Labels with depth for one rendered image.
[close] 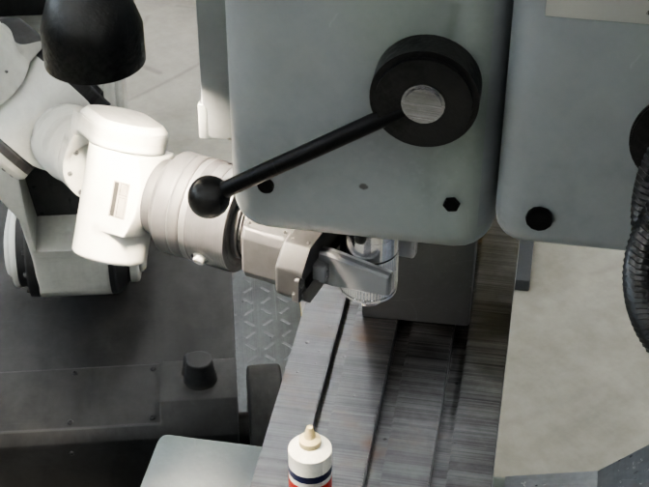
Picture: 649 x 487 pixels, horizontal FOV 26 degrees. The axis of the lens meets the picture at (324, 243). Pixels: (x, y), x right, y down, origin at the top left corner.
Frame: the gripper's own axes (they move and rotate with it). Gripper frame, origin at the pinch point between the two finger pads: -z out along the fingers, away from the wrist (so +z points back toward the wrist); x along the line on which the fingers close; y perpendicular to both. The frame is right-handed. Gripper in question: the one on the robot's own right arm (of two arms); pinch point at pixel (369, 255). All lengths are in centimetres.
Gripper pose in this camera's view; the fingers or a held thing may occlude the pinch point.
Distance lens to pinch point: 113.0
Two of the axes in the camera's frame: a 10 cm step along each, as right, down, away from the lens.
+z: -9.1, -2.5, 3.2
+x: 4.1, -5.4, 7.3
